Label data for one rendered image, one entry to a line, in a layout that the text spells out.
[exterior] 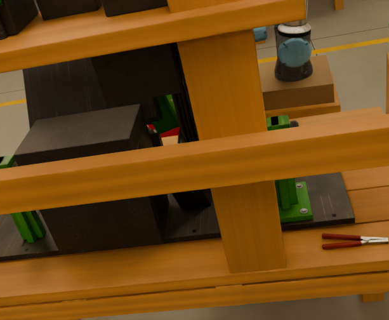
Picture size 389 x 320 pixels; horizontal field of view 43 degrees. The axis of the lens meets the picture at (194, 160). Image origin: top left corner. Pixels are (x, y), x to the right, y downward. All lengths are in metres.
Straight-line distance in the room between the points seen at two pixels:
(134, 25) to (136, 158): 0.27
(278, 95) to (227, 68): 1.01
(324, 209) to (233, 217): 0.33
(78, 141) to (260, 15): 0.57
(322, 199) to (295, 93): 0.64
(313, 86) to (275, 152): 0.98
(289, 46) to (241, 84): 0.85
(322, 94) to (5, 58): 1.28
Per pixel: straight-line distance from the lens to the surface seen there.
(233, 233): 1.16
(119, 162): 1.01
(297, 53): 1.80
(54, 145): 1.24
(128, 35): 0.89
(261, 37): 1.81
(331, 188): 1.44
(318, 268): 1.25
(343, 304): 2.31
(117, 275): 1.35
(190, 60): 0.93
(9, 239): 1.61
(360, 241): 1.29
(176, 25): 0.87
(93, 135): 1.23
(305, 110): 1.95
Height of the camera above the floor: 1.78
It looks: 32 degrees down
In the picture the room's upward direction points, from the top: 14 degrees counter-clockwise
